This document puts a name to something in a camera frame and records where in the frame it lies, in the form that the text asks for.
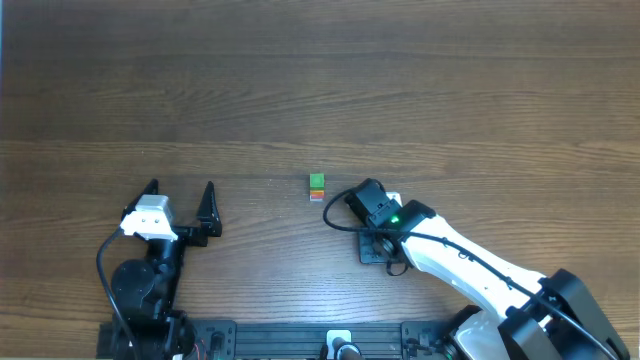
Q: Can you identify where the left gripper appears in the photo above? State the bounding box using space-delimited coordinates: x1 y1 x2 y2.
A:
121 178 224 248

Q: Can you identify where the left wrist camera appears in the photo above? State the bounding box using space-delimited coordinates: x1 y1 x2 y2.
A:
119 193 179 243

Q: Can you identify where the black cable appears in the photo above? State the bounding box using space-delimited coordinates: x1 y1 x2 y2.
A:
95 227 140 360
322 187 402 235

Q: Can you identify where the mounting rail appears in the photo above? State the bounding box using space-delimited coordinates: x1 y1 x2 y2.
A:
96 318 454 360

